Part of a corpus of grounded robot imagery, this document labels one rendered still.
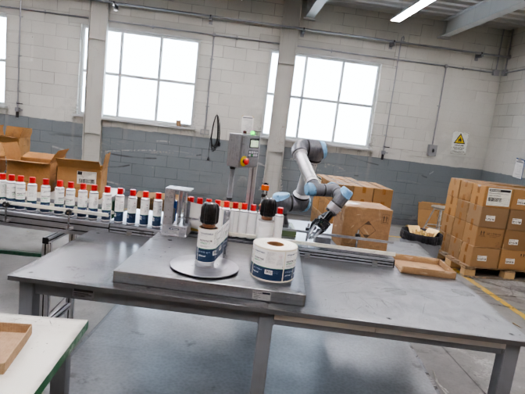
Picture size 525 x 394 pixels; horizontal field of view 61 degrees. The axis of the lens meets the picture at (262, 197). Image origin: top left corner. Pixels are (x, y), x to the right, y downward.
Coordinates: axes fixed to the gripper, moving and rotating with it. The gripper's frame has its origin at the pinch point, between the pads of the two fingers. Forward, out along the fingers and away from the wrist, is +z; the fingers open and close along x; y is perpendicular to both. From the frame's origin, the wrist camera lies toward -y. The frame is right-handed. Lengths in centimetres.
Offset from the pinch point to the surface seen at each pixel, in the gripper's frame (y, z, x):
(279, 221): 2.6, 3.0, -20.0
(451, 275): 13, -32, 72
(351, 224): -15.5, -19.2, 18.8
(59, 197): 2, 69, -130
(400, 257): -12, -21, 54
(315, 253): 6.0, 4.9, 7.1
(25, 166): -101, 110, -199
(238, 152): 1, -15, -62
